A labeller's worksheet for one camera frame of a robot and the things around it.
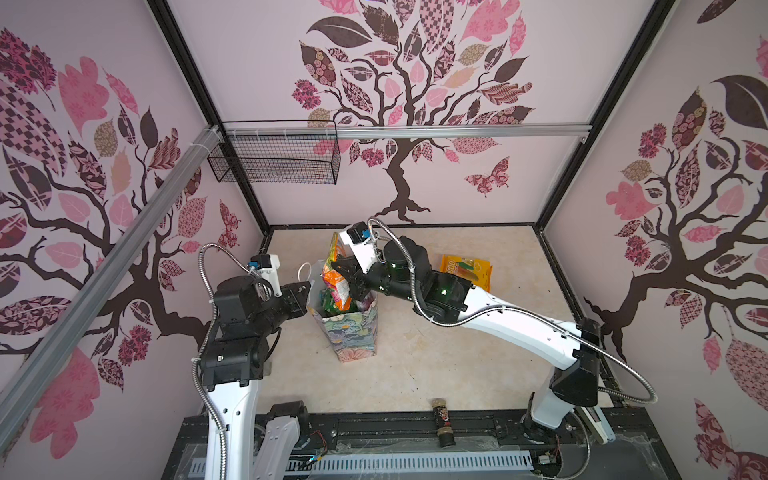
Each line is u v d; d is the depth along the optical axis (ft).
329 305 2.47
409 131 3.10
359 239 1.68
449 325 1.54
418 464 2.29
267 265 1.88
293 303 1.88
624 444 2.35
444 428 2.37
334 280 2.07
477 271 3.29
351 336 2.45
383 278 1.76
